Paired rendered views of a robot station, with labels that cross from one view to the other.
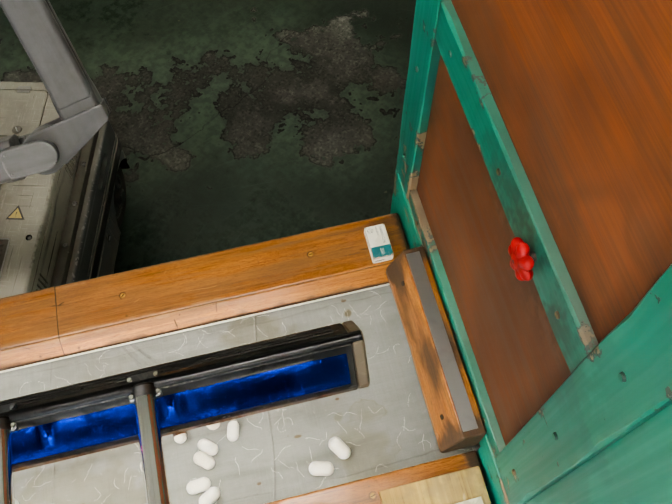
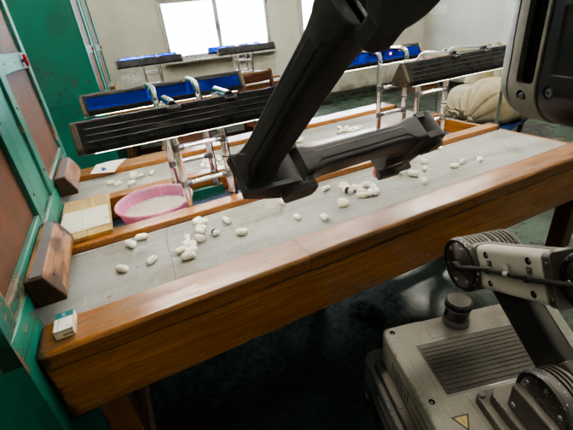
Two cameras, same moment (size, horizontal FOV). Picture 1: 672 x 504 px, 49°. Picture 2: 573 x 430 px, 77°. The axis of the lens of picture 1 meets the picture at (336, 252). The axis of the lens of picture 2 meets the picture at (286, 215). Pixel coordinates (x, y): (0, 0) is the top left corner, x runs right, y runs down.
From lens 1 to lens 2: 1.38 m
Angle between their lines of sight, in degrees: 89
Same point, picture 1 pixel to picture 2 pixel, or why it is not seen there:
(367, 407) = (111, 262)
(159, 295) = (238, 266)
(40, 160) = not seen: hidden behind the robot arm
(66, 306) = (296, 249)
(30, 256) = (416, 386)
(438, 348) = (47, 241)
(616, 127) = not seen: outside the picture
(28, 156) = not seen: hidden behind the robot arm
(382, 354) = (93, 283)
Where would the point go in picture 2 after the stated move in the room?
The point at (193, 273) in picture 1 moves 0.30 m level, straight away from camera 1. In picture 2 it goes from (217, 281) to (298, 363)
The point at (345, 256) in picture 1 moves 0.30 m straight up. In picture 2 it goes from (98, 315) to (37, 183)
